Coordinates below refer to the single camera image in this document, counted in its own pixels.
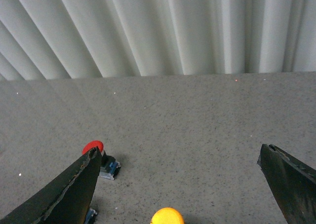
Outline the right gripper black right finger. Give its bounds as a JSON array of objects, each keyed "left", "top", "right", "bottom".
[{"left": 257, "top": 144, "right": 316, "bottom": 224}]

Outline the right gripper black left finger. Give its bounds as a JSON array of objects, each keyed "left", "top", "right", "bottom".
[{"left": 0, "top": 147, "right": 101, "bottom": 224}]

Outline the yellow mushroom push button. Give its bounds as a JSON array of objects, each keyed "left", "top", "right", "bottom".
[{"left": 151, "top": 207, "right": 185, "bottom": 224}]

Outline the green mushroom push button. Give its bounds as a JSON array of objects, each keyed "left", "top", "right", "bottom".
[{"left": 84, "top": 208, "right": 98, "bottom": 224}]

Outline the red mushroom push button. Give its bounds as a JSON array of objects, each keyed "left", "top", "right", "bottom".
[{"left": 82, "top": 140, "right": 121, "bottom": 180}]

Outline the white pleated curtain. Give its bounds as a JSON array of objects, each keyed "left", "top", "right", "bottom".
[{"left": 0, "top": 0, "right": 316, "bottom": 81}]

